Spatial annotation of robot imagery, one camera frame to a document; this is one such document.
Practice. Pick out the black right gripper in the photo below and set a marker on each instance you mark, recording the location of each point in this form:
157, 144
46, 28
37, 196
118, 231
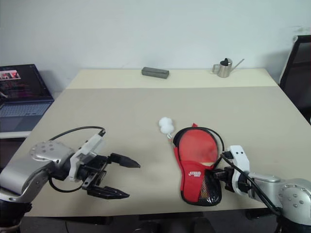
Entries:
227, 178

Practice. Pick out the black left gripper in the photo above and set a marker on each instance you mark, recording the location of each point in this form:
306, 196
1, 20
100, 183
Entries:
93, 170

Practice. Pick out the red and black paddle case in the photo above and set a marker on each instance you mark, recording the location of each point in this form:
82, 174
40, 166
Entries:
192, 174

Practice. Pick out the red table tennis paddle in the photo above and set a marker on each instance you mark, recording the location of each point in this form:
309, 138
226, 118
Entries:
196, 148

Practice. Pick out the white fluffy pompom charm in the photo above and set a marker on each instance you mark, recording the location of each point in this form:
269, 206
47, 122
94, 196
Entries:
165, 125

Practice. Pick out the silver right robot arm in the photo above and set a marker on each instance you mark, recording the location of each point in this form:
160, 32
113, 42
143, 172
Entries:
294, 194

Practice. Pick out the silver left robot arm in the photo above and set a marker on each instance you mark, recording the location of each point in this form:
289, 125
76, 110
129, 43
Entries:
14, 174

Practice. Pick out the small metal watering can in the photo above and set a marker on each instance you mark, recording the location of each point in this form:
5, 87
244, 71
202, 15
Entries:
224, 70

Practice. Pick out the white side desk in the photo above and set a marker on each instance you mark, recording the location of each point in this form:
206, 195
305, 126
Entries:
12, 135

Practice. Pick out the grey rectangular block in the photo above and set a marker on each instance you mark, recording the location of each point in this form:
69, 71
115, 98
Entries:
155, 72

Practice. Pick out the open dark laptop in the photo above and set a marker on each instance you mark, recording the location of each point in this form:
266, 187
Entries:
22, 109

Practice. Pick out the black office chair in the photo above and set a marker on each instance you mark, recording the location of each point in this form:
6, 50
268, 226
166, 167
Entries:
301, 80

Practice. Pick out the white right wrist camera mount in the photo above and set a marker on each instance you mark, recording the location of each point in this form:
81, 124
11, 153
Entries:
239, 157

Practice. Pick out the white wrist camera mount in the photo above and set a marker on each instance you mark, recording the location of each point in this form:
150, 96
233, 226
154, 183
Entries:
80, 157
239, 157

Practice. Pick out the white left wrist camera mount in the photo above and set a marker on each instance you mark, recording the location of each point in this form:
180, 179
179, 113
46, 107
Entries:
80, 157

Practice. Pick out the black table frame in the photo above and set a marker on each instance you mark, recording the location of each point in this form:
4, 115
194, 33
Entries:
85, 219

